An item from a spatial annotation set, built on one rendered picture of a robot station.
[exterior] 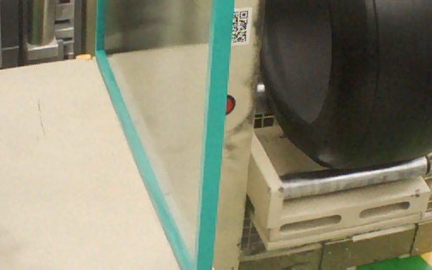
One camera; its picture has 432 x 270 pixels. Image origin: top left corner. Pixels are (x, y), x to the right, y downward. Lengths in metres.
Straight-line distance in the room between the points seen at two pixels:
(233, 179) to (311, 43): 0.40
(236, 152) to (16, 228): 0.76
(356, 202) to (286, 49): 0.39
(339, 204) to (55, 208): 0.82
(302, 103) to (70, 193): 0.93
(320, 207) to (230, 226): 0.19
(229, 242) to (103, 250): 0.87
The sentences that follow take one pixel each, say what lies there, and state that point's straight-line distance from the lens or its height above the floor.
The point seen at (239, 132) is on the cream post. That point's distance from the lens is 1.91.
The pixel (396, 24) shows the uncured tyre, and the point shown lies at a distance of 1.69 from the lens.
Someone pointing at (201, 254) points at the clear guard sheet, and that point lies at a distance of 1.12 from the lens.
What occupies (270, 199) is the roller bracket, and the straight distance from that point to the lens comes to 1.88.
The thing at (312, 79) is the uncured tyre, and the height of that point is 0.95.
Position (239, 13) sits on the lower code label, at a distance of 1.78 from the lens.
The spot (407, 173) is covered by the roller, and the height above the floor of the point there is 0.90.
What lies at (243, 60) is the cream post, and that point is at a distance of 1.83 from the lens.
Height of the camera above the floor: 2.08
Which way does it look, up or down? 35 degrees down
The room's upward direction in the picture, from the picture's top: 4 degrees clockwise
